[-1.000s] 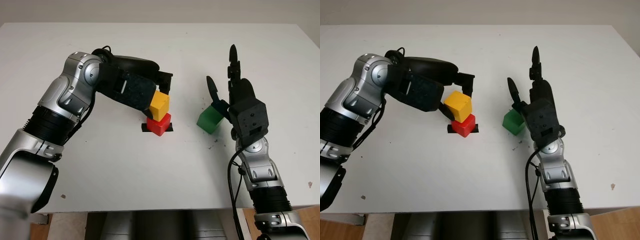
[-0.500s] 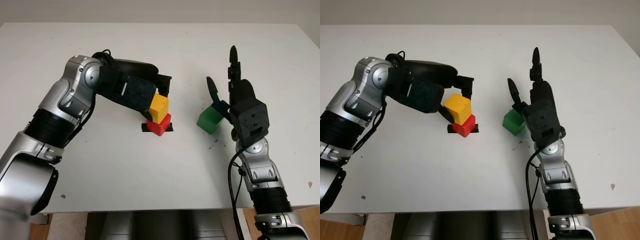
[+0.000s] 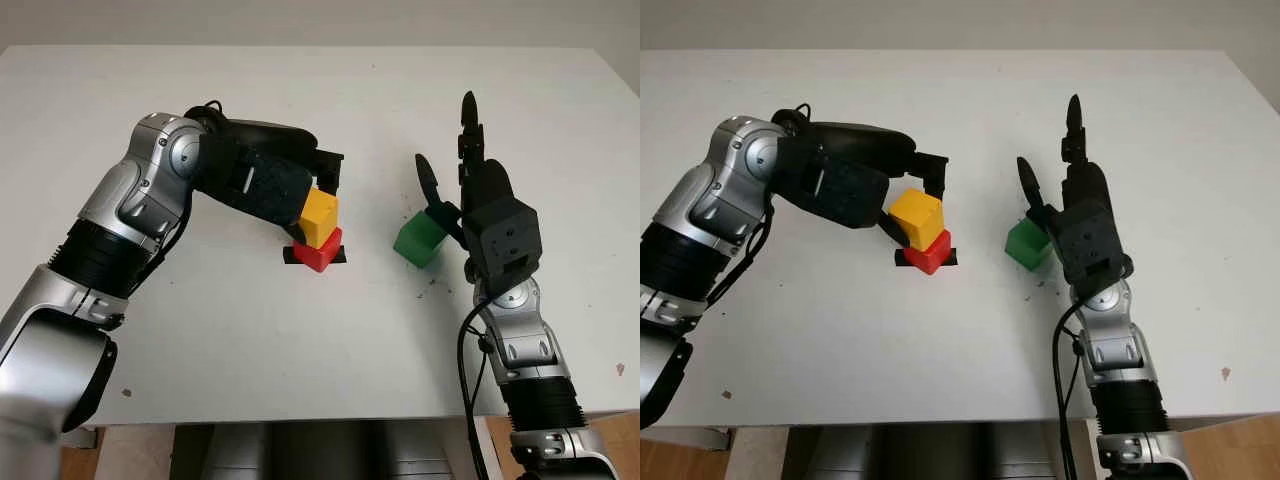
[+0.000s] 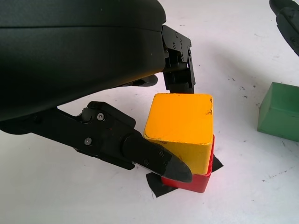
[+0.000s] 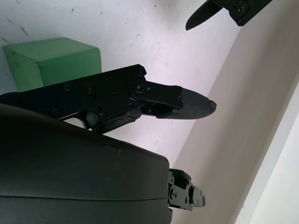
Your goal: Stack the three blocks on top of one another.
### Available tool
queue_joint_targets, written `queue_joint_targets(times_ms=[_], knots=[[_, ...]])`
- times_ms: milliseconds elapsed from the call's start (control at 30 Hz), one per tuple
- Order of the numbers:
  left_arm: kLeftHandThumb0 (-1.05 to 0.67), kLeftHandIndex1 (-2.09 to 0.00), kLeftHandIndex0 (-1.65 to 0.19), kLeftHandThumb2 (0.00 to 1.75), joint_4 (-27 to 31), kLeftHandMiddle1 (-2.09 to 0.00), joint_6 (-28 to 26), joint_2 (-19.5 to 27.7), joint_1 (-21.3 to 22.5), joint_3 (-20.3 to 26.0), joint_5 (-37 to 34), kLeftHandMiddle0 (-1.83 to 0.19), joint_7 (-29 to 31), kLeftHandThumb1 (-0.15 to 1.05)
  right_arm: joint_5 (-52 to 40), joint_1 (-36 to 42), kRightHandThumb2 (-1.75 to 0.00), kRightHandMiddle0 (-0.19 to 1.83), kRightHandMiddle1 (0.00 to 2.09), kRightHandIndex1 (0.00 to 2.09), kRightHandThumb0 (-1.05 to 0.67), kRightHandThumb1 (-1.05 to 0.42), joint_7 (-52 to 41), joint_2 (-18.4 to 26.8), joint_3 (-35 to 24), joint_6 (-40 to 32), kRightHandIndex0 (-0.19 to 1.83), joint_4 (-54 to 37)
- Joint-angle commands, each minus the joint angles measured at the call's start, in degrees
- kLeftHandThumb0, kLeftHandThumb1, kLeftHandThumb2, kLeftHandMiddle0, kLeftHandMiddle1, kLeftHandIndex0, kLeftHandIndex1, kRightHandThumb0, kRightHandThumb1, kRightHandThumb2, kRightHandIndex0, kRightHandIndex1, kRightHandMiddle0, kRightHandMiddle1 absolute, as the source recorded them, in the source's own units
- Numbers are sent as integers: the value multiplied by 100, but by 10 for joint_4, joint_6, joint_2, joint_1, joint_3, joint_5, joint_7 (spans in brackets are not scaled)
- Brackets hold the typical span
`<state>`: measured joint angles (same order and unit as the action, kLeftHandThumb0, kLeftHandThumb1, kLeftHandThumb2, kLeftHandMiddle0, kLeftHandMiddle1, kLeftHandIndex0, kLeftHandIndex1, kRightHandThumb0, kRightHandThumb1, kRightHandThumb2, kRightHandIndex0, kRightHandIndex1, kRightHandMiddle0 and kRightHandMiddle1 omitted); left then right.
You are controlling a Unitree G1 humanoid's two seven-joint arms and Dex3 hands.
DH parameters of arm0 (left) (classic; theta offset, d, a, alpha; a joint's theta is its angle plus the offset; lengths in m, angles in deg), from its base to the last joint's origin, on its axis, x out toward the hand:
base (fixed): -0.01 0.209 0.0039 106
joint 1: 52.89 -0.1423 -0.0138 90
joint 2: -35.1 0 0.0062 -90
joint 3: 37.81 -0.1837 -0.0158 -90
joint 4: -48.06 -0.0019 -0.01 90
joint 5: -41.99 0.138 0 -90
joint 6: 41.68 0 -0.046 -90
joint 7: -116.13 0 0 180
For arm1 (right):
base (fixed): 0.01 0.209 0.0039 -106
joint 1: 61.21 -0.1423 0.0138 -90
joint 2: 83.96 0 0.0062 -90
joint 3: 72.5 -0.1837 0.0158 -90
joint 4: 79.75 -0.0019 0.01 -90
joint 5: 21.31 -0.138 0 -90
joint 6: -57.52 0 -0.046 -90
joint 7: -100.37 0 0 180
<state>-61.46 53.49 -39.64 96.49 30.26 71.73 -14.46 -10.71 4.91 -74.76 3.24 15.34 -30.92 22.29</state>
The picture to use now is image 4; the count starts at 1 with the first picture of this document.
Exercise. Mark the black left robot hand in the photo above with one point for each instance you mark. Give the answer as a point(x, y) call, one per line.
point(70, 58)

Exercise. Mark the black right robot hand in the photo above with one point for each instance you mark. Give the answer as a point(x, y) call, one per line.
point(288, 30)

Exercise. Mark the green wooden cube block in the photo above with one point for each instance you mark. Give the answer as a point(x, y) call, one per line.
point(280, 116)

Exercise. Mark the yellow wooden cube block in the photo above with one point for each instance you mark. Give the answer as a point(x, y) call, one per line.
point(180, 119)

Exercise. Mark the red wooden cube block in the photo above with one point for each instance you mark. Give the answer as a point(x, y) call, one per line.
point(198, 184)

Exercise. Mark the black tape strip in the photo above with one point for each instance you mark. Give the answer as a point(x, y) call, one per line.
point(158, 186)

